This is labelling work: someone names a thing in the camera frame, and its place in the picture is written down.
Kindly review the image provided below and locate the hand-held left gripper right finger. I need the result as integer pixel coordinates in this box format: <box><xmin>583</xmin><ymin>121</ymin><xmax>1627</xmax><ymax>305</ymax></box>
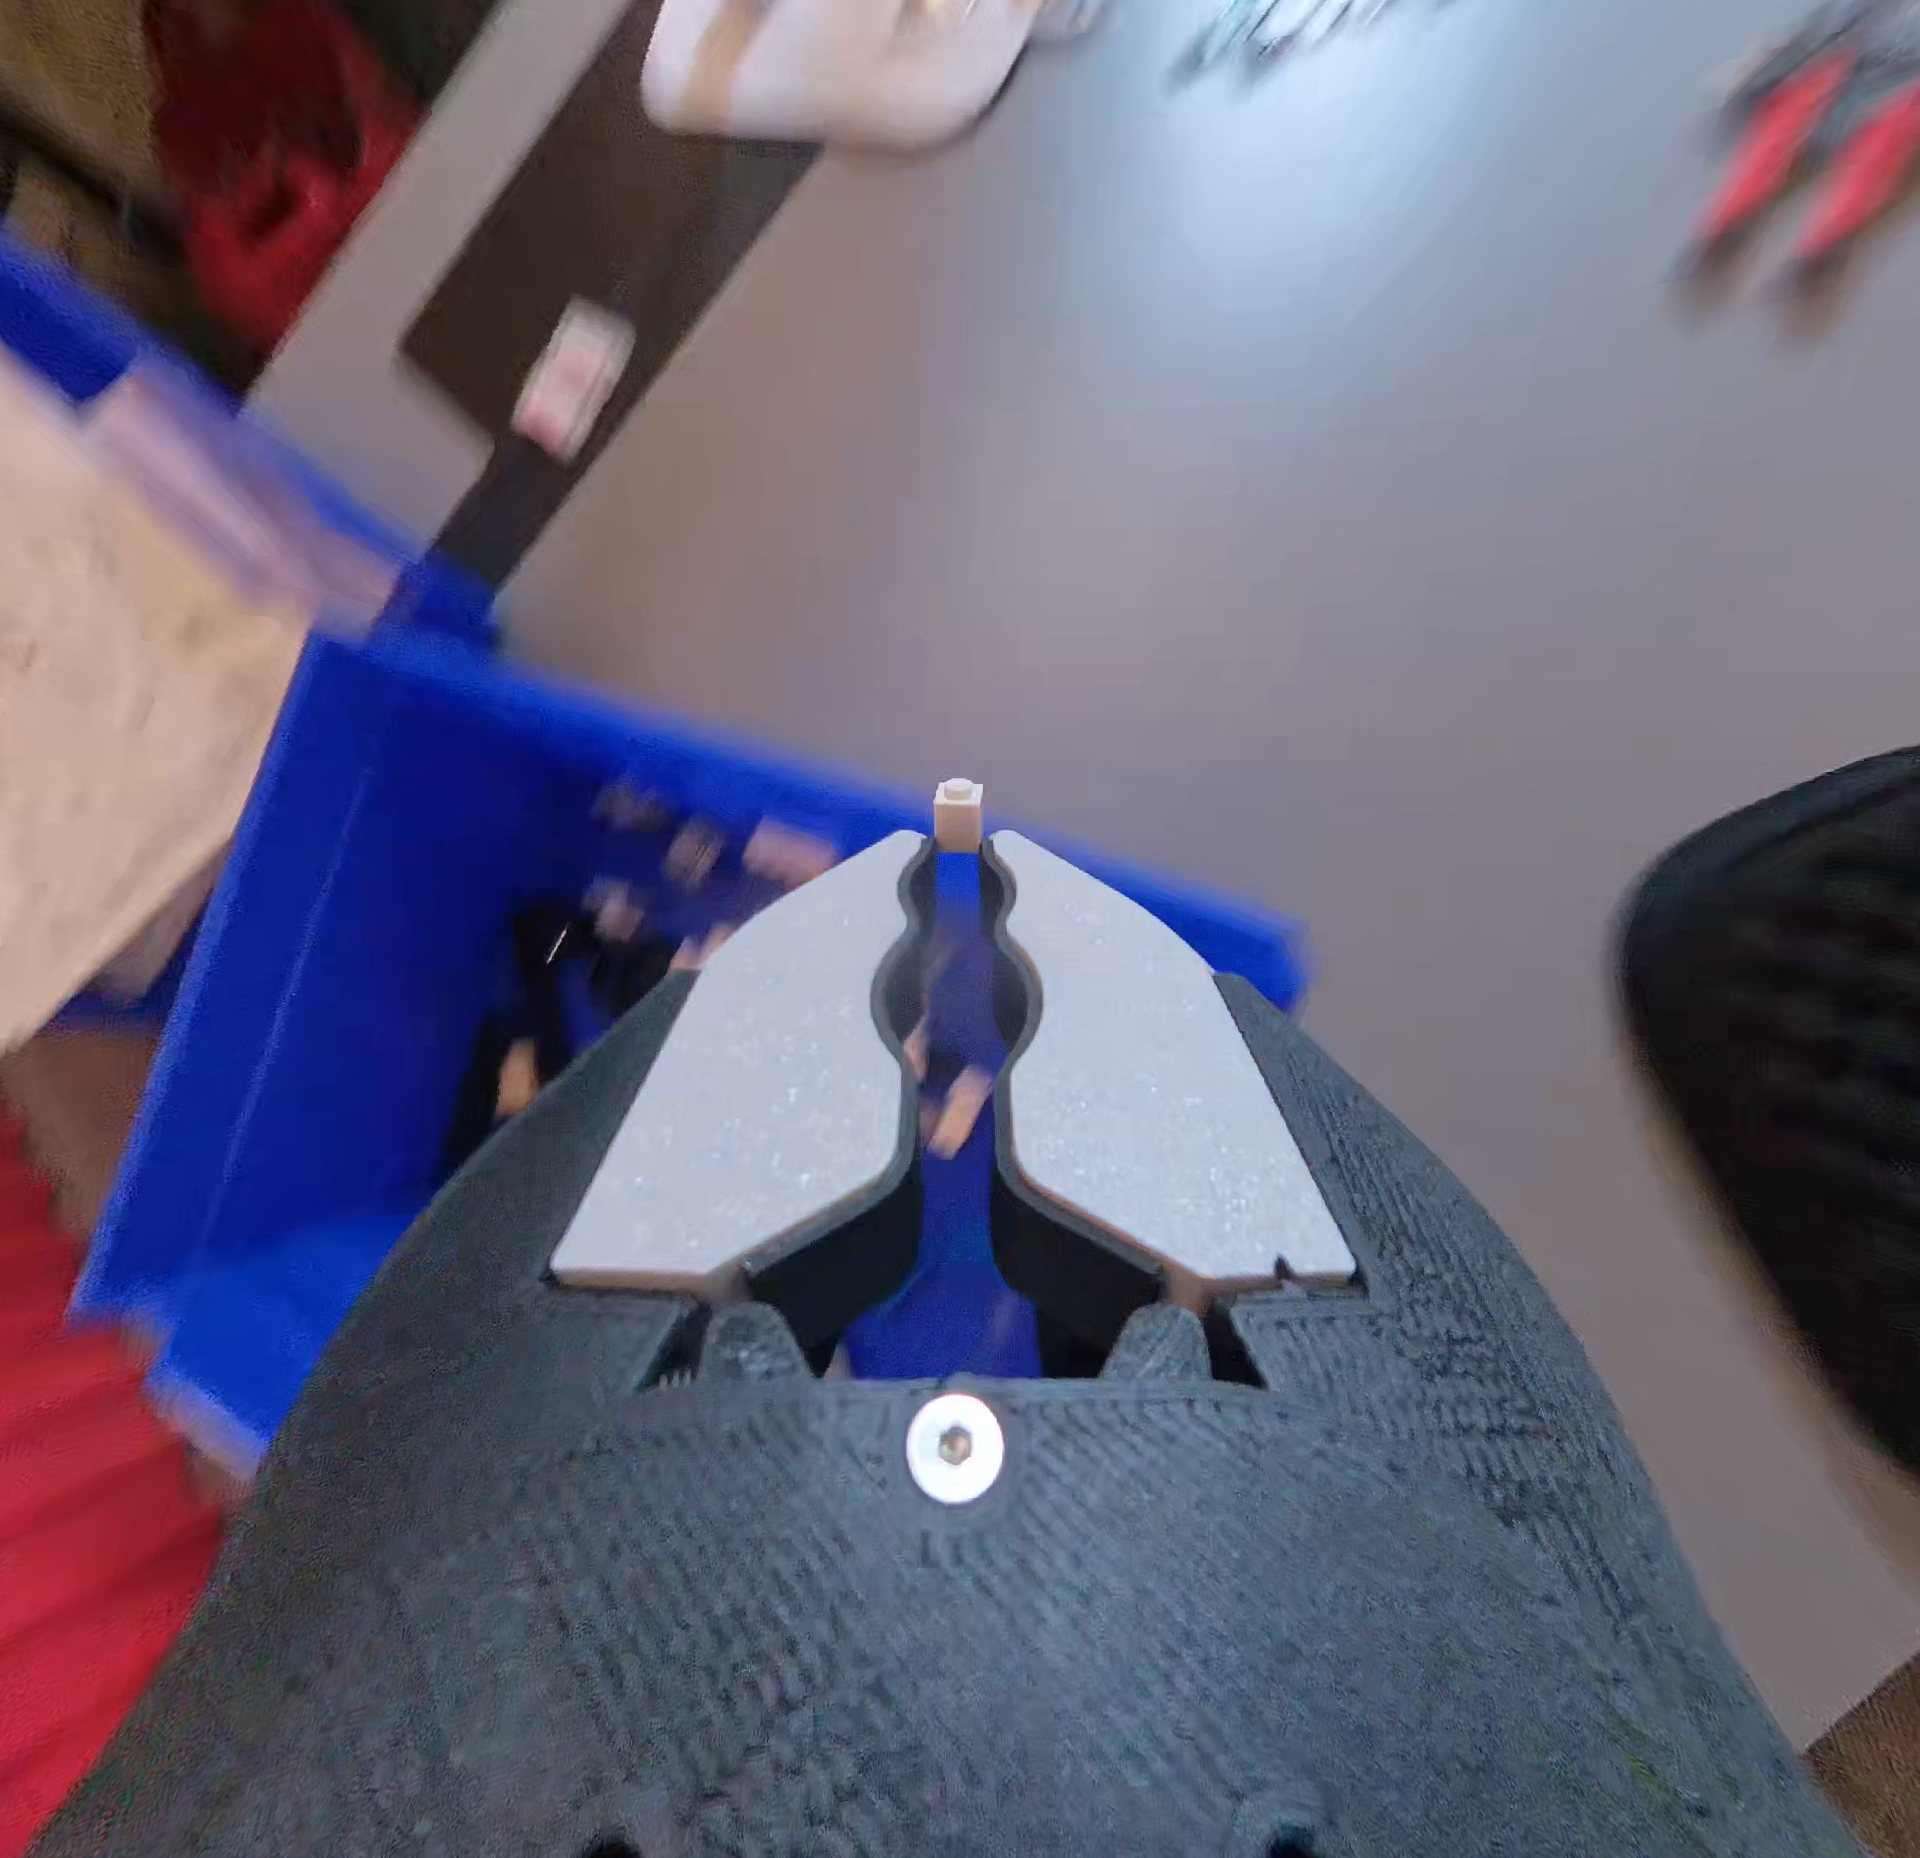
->
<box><xmin>982</xmin><ymin>829</ymin><xmax>1359</xmax><ymax>1311</ymax></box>

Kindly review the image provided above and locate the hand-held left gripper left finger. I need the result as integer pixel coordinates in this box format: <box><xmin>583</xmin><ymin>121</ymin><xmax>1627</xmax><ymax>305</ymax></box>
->
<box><xmin>554</xmin><ymin>829</ymin><xmax>931</xmax><ymax>1297</ymax></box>

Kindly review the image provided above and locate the pile of lego bricks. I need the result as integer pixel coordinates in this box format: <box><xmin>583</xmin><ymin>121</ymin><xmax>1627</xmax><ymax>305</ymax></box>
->
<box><xmin>450</xmin><ymin>779</ymin><xmax>1000</xmax><ymax>1162</ymax></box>

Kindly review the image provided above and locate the blue plastic storage bin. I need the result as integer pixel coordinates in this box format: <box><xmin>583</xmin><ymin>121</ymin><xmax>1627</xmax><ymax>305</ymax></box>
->
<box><xmin>0</xmin><ymin>230</ymin><xmax>505</xmax><ymax>659</ymax></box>
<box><xmin>72</xmin><ymin>626</ymin><xmax>1310</xmax><ymax>1474</ymax></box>

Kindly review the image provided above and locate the red plastic storage bin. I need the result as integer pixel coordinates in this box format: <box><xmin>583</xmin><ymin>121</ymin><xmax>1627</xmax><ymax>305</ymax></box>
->
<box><xmin>0</xmin><ymin>1108</ymin><xmax>251</xmax><ymax>1816</ymax></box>

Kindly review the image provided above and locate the white printed paper bag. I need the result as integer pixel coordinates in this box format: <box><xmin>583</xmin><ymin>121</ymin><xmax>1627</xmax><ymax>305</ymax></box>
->
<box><xmin>0</xmin><ymin>344</ymin><xmax>406</xmax><ymax>1052</ymax></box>

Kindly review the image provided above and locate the black desk mat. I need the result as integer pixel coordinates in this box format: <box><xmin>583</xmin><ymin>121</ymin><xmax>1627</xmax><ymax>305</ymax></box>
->
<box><xmin>403</xmin><ymin>0</ymin><xmax>825</xmax><ymax>588</ymax></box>

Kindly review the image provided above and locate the red bag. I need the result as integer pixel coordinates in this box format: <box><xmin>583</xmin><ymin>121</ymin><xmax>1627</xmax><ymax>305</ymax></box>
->
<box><xmin>151</xmin><ymin>0</ymin><xmax>425</xmax><ymax>347</ymax></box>

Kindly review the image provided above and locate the white wooden book stand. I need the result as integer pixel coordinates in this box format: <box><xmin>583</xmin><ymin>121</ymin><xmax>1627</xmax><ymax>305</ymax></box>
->
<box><xmin>641</xmin><ymin>0</ymin><xmax>1123</xmax><ymax>147</ymax></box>

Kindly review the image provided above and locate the grey red lego beam frame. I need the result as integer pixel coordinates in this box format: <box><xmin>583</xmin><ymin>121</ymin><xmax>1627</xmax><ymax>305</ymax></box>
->
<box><xmin>1678</xmin><ymin>0</ymin><xmax>1920</xmax><ymax>324</ymax></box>

